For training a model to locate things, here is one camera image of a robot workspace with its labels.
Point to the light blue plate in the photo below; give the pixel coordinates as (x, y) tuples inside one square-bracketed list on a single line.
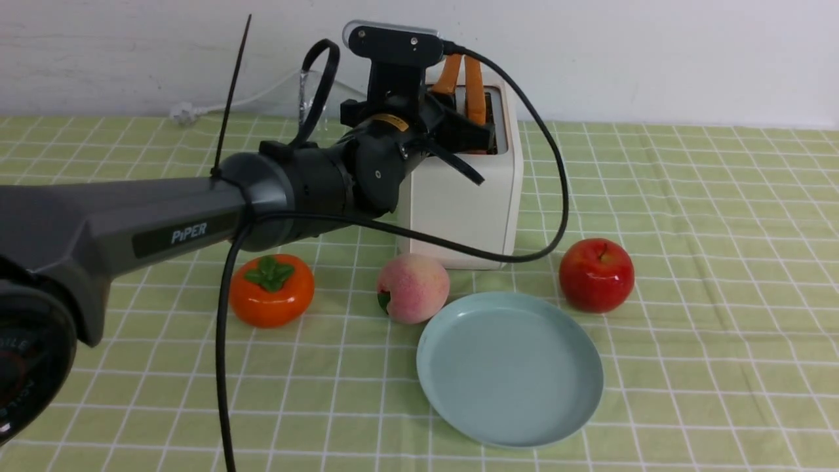
[(509, 370)]

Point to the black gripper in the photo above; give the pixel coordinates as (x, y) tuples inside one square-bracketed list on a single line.
[(390, 139)]

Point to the black cable tie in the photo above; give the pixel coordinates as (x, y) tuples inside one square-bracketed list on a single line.
[(231, 92)]

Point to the orange persimmon with green leaf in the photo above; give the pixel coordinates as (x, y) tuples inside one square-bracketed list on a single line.
[(271, 291)]

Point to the red apple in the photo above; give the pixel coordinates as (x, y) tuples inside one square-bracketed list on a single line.
[(596, 275)]

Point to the white two-slot toaster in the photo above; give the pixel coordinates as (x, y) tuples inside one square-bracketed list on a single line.
[(437, 200)]

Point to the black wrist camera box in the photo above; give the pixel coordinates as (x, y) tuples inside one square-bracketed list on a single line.
[(399, 56)]

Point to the green checked tablecloth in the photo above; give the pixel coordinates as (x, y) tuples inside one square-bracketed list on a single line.
[(724, 358)]

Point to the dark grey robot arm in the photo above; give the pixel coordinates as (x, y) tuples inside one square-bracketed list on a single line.
[(63, 245)]

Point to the pink peach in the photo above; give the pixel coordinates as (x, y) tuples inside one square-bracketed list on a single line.
[(412, 288)]

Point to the toast slice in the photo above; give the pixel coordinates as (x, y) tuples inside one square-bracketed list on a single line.
[(475, 103), (448, 79)]

